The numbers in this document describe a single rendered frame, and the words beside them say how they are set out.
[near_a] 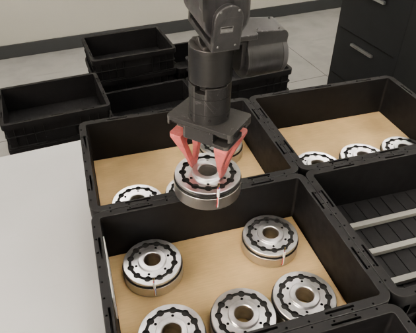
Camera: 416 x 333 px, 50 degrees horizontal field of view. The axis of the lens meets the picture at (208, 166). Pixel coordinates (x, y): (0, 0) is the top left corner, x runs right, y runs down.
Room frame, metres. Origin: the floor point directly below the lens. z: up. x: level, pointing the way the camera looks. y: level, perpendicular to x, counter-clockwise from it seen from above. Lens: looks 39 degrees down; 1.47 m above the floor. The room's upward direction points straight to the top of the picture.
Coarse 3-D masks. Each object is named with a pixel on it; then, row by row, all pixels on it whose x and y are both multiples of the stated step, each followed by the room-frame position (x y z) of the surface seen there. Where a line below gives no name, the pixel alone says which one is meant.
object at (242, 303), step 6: (240, 300) 0.42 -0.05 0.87; (234, 306) 0.41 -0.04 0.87; (240, 306) 0.41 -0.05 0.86; (246, 306) 0.41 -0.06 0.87; (252, 306) 0.41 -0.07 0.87; (228, 312) 0.40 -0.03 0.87; (252, 312) 0.40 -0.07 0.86; (258, 312) 0.40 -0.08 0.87; (228, 318) 0.39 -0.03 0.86; (234, 318) 0.38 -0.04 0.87; (252, 318) 0.38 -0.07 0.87; (258, 318) 0.38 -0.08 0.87; (234, 324) 0.38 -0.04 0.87; (240, 324) 0.37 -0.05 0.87; (246, 324) 0.37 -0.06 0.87; (252, 324) 0.37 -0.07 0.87
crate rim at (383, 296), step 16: (288, 176) 0.65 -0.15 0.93; (304, 176) 0.65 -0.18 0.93; (128, 208) 0.56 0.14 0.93; (144, 208) 0.56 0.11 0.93; (320, 208) 0.56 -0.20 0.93; (96, 224) 0.52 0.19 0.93; (336, 224) 0.52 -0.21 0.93; (96, 240) 0.48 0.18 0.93; (352, 240) 0.48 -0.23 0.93; (96, 256) 0.45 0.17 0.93; (352, 256) 0.46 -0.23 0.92; (368, 272) 0.42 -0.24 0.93; (384, 288) 0.39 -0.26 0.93; (112, 304) 0.37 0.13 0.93; (352, 304) 0.37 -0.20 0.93; (368, 304) 0.37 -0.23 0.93; (112, 320) 0.34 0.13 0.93; (288, 320) 0.34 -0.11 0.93; (304, 320) 0.34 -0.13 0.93; (320, 320) 0.34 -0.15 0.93
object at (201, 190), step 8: (184, 160) 0.56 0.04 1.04; (200, 160) 0.56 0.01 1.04; (208, 160) 0.56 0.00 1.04; (176, 168) 0.53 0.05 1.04; (184, 168) 0.54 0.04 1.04; (232, 168) 0.54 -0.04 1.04; (176, 176) 0.51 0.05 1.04; (184, 176) 0.52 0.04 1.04; (192, 176) 0.51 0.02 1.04; (224, 176) 0.52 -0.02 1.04; (232, 176) 0.52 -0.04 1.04; (184, 184) 0.50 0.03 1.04; (192, 184) 0.50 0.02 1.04; (200, 184) 0.50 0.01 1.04; (208, 184) 0.50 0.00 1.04; (216, 184) 0.50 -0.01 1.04; (224, 184) 0.50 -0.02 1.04; (232, 184) 0.50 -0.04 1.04; (192, 192) 0.48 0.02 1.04; (200, 192) 0.48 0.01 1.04; (208, 192) 0.48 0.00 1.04; (216, 192) 0.48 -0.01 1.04; (224, 192) 0.48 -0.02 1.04
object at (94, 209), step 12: (168, 108) 0.89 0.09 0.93; (252, 108) 0.89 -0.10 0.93; (96, 120) 0.84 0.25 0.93; (108, 120) 0.84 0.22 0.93; (120, 120) 0.85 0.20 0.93; (84, 132) 0.79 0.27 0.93; (264, 132) 0.80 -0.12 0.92; (84, 144) 0.75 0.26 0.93; (276, 144) 0.75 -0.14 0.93; (84, 156) 0.71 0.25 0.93; (288, 156) 0.71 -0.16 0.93; (84, 168) 0.67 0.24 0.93; (252, 180) 0.63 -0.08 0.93; (168, 192) 0.60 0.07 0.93; (96, 204) 0.57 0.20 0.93; (108, 204) 0.57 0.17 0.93; (120, 204) 0.57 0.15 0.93; (132, 204) 0.57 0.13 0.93
